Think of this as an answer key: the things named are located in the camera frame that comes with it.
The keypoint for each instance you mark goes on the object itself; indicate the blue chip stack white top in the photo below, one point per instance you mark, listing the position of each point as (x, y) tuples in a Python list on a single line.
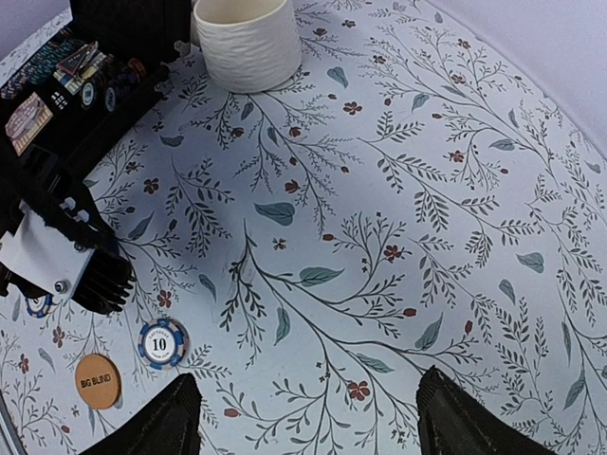
[(124, 79)]

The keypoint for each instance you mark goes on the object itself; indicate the red playing card deck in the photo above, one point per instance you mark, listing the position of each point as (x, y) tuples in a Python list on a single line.
[(20, 144)]

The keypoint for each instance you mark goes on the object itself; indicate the orange big blind button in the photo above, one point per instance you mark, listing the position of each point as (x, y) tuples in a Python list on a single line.
[(98, 381)]

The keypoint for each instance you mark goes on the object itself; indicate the clear round dealer disc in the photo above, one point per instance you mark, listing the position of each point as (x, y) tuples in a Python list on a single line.
[(28, 114)]

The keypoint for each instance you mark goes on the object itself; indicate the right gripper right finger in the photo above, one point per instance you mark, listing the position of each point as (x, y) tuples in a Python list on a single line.
[(450, 421)]

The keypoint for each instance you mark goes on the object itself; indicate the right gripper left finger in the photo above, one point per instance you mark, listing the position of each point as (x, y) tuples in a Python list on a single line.
[(168, 424)]

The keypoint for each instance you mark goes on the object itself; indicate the black poker set case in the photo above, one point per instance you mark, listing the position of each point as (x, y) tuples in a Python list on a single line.
[(77, 95)]

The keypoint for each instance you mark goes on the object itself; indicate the floral table mat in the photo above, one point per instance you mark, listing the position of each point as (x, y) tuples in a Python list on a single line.
[(408, 199)]

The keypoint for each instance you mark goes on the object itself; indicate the triangular all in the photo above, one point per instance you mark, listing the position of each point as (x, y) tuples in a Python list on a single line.
[(78, 60)]

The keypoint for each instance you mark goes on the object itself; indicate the black chip stack white top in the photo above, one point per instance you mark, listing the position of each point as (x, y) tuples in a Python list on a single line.
[(92, 90)]

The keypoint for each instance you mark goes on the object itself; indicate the blue ten poker chip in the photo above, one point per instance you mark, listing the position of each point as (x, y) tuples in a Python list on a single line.
[(162, 343)]

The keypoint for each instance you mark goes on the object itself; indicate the green chip stack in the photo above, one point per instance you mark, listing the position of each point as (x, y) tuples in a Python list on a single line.
[(40, 66)]

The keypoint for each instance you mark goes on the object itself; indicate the cream ribbed cup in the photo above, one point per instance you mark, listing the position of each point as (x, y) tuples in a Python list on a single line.
[(248, 46)]

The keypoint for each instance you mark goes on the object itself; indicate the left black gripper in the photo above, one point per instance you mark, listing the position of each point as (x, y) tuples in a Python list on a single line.
[(18, 186)]

